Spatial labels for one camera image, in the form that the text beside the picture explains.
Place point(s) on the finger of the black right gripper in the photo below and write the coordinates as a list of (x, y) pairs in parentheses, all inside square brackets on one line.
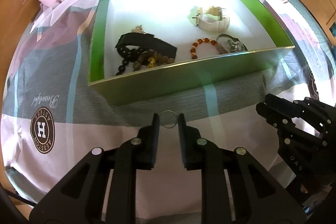
[(282, 105), (272, 116)]

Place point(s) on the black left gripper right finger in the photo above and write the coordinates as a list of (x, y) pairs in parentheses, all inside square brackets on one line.
[(201, 154)]

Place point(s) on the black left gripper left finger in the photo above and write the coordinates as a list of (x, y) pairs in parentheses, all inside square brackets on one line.
[(138, 153)]

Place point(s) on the white leather strap watch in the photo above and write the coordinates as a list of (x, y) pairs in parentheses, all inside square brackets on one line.
[(212, 19)]

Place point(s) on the black leather strap watch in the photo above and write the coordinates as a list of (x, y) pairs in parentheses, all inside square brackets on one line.
[(132, 44)]

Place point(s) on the jade silver pendant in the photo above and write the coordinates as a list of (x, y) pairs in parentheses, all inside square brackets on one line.
[(236, 46)]

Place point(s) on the patterned bed sheet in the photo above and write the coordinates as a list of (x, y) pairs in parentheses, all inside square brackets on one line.
[(60, 136)]

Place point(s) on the silver bangle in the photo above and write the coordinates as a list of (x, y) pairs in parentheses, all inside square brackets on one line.
[(222, 44)]

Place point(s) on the green cardboard box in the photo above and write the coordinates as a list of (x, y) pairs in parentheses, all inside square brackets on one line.
[(197, 62)]

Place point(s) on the wooden wardrobe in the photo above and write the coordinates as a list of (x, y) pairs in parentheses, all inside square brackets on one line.
[(15, 16)]

